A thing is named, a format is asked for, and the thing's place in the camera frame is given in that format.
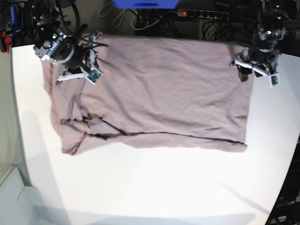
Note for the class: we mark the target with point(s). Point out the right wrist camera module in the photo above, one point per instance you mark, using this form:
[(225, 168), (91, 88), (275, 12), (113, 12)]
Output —
[(93, 76)]

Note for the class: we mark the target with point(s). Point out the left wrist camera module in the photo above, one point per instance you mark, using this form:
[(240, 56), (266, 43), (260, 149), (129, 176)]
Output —
[(274, 80)]

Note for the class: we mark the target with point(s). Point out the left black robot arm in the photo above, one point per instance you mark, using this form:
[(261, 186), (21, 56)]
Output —
[(267, 23)]

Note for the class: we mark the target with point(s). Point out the mauve t-shirt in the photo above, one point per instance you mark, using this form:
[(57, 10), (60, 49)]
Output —
[(154, 93)]

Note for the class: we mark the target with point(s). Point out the blue box overhead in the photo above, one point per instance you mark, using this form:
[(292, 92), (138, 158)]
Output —
[(146, 4)]

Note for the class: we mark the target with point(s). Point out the red black clamp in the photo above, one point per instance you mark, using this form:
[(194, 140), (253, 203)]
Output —
[(5, 41)]

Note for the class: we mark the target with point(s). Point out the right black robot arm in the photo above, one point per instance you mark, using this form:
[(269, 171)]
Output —
[(75, 51)]

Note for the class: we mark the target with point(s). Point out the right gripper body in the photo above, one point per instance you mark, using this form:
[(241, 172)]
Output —
[(85, 60)]

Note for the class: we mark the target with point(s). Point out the white power strip red switch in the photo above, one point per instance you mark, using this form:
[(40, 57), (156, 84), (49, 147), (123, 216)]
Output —
[(203, 14)]

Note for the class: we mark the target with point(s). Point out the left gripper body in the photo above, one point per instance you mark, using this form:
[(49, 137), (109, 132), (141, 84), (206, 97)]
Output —
[(263, 60)]

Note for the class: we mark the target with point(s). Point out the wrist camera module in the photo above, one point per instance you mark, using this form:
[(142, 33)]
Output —
[(274, 80), (93, 76)]

